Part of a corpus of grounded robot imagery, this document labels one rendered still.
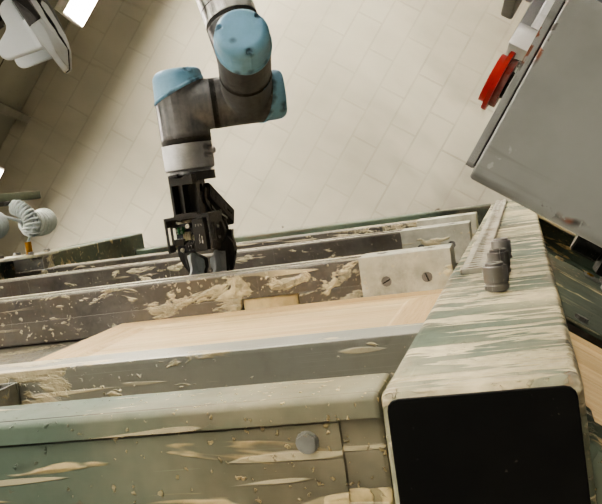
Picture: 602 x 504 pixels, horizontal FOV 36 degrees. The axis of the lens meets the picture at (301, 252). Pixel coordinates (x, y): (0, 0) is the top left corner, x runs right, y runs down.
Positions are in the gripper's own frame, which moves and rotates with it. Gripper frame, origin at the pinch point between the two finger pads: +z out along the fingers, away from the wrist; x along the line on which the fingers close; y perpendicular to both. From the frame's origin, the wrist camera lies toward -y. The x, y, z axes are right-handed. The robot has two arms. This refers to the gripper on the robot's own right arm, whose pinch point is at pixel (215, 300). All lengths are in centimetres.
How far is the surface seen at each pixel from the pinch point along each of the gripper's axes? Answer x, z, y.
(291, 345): 26, -3, 54
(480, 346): 44, -4, 67
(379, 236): 21.2, -3.9, -33.6
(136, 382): 11, 0, 54
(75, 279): -41, -3, -33
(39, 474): 14, 0, 79
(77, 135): -268, -67, -497
